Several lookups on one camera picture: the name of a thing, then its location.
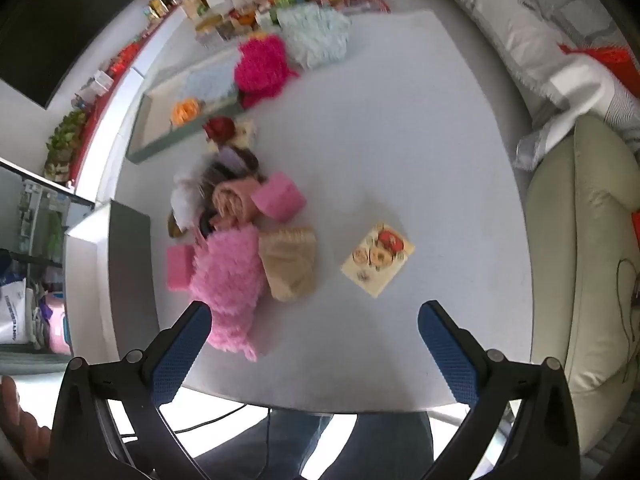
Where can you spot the cream sofa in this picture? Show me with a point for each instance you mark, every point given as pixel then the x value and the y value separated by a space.
pixel 575 260

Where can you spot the person's left hand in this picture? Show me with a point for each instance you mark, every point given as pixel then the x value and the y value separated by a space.
pixel 20 420

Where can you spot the pale mint fluffy cloth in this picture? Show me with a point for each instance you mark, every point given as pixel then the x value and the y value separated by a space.
pixel 315 35

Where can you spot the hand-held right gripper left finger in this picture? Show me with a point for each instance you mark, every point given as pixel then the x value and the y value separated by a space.
pixel 177 355

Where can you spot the red fabric rose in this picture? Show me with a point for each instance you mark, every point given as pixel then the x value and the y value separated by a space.
pixel 220 127

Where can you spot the pale green foam sheet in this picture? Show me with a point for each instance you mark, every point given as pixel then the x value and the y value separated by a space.
pixel 30 362

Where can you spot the beige knitted cloth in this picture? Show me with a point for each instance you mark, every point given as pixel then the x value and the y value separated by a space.
pixel 290 270

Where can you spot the white cabinet with red top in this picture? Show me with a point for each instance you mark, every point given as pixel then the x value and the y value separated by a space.
pixel 107 125

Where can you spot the light blue cloth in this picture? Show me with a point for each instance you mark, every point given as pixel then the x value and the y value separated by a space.
pixel 210 82

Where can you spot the pink sponge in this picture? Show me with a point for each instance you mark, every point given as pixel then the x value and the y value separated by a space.
pixel 280 197
pixel 179 267

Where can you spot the pink black knitted sock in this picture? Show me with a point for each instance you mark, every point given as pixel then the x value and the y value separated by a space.
pixel 206 227

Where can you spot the white fringed blanket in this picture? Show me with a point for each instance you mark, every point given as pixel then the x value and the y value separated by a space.
pixel 565 85

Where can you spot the orange plush toy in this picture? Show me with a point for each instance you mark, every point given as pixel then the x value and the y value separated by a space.
pixel 185 110

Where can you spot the peach knitted scarf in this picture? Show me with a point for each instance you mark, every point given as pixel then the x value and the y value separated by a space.
pixel 235 202

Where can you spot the light pink fluffy cloth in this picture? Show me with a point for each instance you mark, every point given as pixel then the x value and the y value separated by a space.
pixel 227 280

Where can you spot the white plastic bag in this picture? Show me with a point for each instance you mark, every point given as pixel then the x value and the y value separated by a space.
pixel 12 310

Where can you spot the grey storage box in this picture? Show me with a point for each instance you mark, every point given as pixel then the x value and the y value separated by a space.
pixel 125 270

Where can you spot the glass door cabinet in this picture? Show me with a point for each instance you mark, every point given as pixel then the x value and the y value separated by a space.
pixel 35 220

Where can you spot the pile of packaged goods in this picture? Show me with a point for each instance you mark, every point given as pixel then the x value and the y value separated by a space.
pixel 235 15

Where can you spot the magenta fluffy cloth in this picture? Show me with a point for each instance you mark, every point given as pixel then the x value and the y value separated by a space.
pixel 260 70

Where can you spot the black television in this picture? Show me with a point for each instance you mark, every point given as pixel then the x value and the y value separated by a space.
pixel 65 20

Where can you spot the grey patterned cushion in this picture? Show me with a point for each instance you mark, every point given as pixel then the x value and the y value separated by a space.
pixel 575 0

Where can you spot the green potted plants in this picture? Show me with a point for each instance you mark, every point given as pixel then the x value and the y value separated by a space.
pixel 65 135

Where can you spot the red cushion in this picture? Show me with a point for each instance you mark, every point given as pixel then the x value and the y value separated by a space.
pixel 610 57

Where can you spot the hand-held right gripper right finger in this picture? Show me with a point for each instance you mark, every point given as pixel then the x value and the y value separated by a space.
pixel 447 360

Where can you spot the red bag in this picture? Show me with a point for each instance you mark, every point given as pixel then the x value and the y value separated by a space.
pixel 636 230

